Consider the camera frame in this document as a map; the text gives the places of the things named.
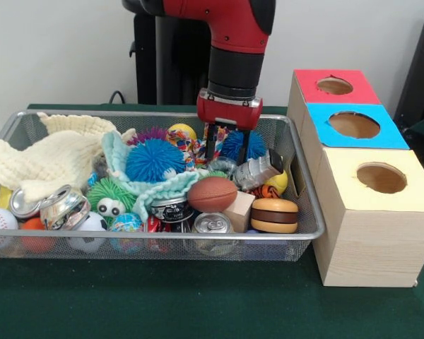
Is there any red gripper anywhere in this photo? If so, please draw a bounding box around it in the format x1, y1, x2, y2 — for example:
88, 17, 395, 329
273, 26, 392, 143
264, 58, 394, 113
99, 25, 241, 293
196, 88, 264, 165

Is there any multicolour rope toy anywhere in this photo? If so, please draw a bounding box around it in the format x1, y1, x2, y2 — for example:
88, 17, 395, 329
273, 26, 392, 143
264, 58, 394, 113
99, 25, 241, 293
166, 129, 230, 167

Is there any shallow clear mesh bin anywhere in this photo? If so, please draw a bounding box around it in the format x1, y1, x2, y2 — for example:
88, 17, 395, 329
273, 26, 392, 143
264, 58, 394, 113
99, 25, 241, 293
0, 109, 326, 262

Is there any wooden box with three holes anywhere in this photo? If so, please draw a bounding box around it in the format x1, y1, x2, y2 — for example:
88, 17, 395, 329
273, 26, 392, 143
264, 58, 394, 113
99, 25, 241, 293
287, 69, 424, 287

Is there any yellow smiley ball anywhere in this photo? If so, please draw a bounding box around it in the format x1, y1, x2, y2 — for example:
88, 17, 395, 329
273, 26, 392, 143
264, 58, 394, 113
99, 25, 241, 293
167, 123, 198, 142

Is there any brown toy football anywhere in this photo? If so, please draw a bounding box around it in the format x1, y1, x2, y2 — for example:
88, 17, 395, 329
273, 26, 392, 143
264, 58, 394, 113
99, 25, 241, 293
187, 176, 238, 213

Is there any large blue spiky ball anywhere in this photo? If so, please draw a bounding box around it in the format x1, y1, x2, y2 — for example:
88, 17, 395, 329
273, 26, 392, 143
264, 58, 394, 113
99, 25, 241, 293
125, 138, 187, 184

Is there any wooden burger toy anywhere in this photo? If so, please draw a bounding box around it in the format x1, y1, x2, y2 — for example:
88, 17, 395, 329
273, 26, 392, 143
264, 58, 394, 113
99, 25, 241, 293
249, 197, 300, 234

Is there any teal knitted cloth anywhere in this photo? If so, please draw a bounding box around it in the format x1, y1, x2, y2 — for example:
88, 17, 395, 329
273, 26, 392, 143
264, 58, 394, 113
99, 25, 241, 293
101, 130, 201, 222

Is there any green spiky ball with eyes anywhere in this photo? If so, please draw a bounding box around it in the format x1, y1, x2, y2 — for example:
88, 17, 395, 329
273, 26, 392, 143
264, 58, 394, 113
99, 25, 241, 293
86, 177, 139, 227

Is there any black and white soccer ball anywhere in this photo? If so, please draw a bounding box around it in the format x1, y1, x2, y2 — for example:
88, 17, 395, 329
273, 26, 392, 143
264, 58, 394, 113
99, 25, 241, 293
67, 210, 109, 254

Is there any cream knitted cloth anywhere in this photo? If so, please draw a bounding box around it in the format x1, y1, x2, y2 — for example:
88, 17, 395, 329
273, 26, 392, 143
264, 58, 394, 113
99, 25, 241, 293
0, 112, 137, 203

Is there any black upright panel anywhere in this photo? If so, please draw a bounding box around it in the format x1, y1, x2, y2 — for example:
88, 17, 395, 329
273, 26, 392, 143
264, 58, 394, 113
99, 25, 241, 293
392, 6, 424, 124

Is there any white baseball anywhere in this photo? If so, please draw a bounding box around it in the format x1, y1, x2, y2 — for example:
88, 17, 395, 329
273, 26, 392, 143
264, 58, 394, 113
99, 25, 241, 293
0, 208, 19, 252

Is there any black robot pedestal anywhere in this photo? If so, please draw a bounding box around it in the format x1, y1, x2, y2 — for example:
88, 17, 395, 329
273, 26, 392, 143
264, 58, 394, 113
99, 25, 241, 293
129, 0, 213, 106

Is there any black looped cable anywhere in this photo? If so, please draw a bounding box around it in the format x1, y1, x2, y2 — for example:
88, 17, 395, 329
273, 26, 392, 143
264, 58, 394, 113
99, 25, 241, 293
107, 90, 139, 105

